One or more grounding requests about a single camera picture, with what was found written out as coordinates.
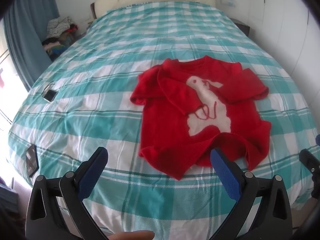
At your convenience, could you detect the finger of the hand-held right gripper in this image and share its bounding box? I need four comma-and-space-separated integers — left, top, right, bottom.
299, 149, 320, 196

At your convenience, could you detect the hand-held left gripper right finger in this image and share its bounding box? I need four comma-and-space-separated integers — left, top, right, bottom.
210, 148, 293, 240

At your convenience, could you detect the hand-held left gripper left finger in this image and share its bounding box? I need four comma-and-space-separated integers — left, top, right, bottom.
26, 147, 108, 240

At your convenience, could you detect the red sweater with white animal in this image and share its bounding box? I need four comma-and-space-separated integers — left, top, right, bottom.
129, 55, 272, 181

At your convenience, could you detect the pile of clothes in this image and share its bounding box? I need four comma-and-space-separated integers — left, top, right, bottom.
41, 16, 79, 62

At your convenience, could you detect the person's left hand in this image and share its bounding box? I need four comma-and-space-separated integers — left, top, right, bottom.
107, 231, 155, 240

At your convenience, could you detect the teal plaid bed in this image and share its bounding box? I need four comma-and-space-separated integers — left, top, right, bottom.
6, 1, 320, 240

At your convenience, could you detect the black-framed tablet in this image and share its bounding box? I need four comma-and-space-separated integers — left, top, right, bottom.
26, 144, 40, 178

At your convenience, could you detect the small black phone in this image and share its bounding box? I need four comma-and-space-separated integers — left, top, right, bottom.
42, 89, 57, 103

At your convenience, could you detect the white wardrobe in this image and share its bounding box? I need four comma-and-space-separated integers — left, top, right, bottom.
247, 0, 320, 80

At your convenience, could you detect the dark wooden nightstand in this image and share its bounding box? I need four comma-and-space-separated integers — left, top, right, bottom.
229, 17, 250, 37

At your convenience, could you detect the blue curtain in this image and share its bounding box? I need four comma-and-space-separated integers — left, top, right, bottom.
2, 0, 60, 92

